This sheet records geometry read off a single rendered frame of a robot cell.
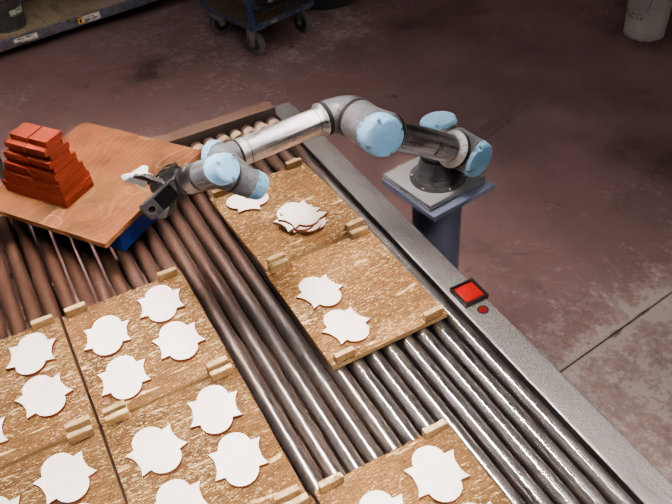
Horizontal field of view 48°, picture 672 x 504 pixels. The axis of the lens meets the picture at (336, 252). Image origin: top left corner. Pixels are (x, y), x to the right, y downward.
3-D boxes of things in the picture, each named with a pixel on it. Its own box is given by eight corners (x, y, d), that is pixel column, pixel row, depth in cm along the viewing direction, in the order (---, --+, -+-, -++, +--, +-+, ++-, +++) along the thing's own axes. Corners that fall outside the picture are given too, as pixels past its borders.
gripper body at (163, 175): (179, 187, 201) (208, 178, 193) (162, 208, 196) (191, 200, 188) (161, 165, 198) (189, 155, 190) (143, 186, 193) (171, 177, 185)
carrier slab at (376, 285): (369, 233, 230) (369, 229, 229) (447, 317, 202) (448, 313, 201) (265, 276, 219) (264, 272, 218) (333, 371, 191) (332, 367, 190)
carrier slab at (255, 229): (303, 165, 259) (303, 161, 258) (368, 228, 232) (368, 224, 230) (209, 202, 247) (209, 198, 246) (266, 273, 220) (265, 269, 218)
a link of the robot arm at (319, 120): (347, 78, 216) (194, 137, 196) (371, 92, 209) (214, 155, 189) (350, 114, 223) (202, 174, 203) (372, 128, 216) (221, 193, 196)
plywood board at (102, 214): (85, 125, 267) (83, 121, 266) (202, 154, 249) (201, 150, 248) (-21, 208, 235) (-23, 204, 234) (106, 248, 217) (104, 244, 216)
